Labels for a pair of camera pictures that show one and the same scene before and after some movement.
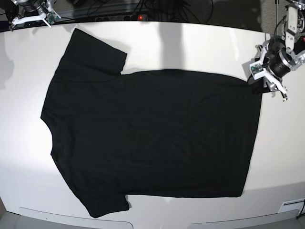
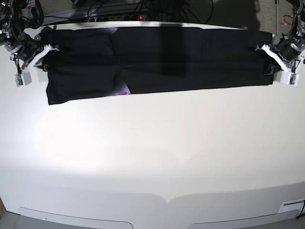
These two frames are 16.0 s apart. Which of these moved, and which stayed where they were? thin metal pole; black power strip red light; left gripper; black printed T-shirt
Moved: left gripper; black printed T-shirt
Stayed: black power strip red light; thin metal pole
